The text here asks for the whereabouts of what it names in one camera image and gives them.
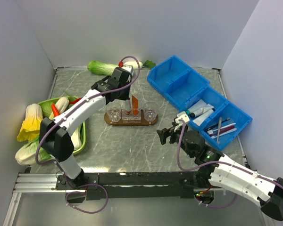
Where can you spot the green napa cabbage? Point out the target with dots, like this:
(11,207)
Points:
(100,68)

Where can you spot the blue compartment bin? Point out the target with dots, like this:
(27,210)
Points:
(182,86)

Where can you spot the white radish with leaves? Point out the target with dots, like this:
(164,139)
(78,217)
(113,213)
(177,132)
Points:
(146,64)

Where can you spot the white corn cob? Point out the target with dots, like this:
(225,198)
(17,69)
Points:
(61,104)

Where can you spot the clear plastic cup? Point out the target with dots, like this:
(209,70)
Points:
(150,110)
(113,110)

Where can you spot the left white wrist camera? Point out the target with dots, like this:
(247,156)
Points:
(128,66)

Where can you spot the large white toothpaste tube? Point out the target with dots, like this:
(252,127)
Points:
(199,120)

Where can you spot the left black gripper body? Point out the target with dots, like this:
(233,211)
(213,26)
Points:
(124,94)

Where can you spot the yellow white cabbage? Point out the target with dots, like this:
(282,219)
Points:
(30,128)

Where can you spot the orange carrot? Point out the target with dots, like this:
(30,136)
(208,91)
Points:
(55,111)

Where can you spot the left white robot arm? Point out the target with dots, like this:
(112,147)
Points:
(55,134)

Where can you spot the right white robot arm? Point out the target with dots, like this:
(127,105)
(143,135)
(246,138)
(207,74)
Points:
(219,170)

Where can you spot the white toothpaste tube black cap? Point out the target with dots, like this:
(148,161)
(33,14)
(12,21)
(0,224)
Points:
(201,110)

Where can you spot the pale green cabbage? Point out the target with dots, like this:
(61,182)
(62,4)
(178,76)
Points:
(26,154)

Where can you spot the white toothpaste tube green cap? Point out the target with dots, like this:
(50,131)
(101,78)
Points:
(196,106)

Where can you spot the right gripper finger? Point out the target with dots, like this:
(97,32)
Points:
(162,135)
(171,129)

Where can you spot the orange toothpaste tube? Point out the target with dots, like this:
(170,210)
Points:
(135,106)

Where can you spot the red toothbrush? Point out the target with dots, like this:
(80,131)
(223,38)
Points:
(212,133)

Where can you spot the clear acrylic toothbrush holder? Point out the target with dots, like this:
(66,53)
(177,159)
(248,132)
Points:
(131,119)

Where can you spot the brown oval wooden tray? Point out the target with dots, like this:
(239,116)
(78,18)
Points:
(120,123)

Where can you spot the red chili pepper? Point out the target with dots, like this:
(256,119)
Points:
(75,101)

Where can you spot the black base frame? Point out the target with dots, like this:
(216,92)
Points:
(136,185)

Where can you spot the bok choy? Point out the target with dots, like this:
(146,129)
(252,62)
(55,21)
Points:
(76,139)

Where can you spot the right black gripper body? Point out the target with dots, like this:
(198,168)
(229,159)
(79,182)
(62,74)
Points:
(175,136)

